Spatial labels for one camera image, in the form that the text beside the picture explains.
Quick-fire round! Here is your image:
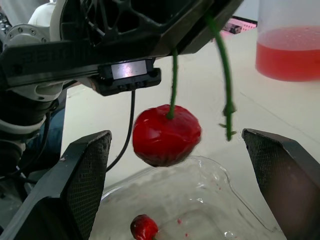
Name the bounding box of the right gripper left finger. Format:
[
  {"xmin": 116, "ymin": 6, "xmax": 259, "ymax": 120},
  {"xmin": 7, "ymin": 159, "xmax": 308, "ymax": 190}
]
[{"xmin": 0, "ymin": 129, "xmax": 112, "ymax": 240}]

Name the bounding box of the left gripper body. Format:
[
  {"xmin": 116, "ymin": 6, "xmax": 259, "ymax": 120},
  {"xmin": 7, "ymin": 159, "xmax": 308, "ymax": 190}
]
[{"xmin": 0, "ymin": 32, "xmax": 163, "ymax": 97}]

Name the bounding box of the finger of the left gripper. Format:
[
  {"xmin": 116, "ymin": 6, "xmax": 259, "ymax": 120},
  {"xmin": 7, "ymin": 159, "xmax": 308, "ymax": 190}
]
[
  {"xmin": 60, "ymin": 0, "xmax": 211, "ymax": 58},
  {"xmin": 178, "ymin": 0, "xmax": 245, "ymax": 54}
]

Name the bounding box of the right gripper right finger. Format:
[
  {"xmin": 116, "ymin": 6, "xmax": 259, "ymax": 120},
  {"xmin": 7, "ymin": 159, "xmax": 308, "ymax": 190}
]
[{"xmin": 241, "ymin": 128, "xmax": 320, "ymax": 240}]

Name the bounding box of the green cherry stem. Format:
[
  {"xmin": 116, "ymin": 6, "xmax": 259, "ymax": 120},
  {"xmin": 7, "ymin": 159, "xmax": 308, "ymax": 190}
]
[{"xmin": 166, "ymin": 11, "xmax": 237, "ymax": 142}]

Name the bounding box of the large red cherry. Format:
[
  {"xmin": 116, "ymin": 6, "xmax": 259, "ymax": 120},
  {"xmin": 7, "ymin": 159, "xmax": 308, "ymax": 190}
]
[{"xmin": 131, "ymin": 104, "xmax": 202, "ymax": 168}]

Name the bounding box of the small red cherry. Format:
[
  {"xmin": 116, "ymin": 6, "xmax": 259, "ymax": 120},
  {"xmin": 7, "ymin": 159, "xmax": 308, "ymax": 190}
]
[{"xmin": 129, "ymin": 214, "xmax": 160, "ymax": 240}]

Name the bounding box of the clear plastic bowl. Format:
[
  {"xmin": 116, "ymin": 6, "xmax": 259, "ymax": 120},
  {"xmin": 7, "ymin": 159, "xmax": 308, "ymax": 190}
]
[{"xmin": 99, "ymin": 154, "xmax": 285, "ymax": 240}]

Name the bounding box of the person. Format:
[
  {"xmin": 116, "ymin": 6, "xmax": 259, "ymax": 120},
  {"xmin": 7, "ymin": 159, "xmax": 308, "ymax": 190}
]
[{"xmin": 26, "ymin": 108, "xmax": 66, "ymax": 157}]

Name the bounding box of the clear cup with pink liquid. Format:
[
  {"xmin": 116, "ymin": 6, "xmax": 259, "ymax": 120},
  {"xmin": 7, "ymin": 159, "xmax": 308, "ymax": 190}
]
[{"xmin": 254, "ymin": 0, "xmax": 320, "ymax": 82}]

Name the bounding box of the black cable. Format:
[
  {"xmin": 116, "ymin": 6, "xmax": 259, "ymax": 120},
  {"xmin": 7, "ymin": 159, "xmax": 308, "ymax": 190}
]
[{"xmin": 106, "ymin": 89, "xmax": 137, "ymax": 173}]

